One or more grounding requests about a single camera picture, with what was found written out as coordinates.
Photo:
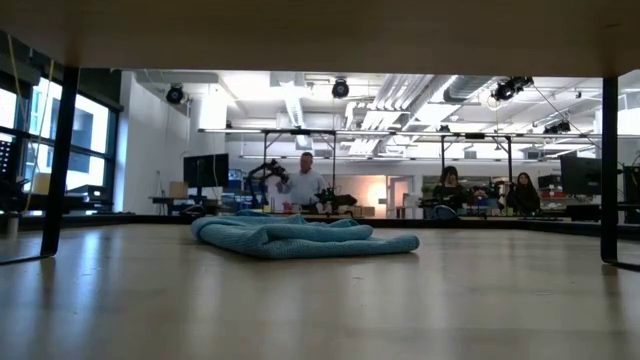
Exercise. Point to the black background robot arm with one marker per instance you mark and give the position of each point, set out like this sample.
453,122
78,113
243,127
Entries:
267,172

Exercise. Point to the wooden shelf with black legs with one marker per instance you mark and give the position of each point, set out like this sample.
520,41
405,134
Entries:
320,35

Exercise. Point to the person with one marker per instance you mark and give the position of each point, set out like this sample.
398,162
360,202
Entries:
305,185
450,192
525,197

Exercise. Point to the blue microfibre cloth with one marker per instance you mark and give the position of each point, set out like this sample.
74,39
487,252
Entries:
300,240

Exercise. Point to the black monitor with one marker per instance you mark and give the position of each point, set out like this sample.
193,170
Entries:
580,175
206,171

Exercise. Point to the cardboard box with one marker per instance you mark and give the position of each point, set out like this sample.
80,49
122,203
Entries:
178,189

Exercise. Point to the black background station frame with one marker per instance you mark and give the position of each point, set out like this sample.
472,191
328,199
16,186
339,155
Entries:
300,132

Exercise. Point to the black ceiling camera cluster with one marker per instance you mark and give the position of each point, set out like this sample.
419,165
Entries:
510,88

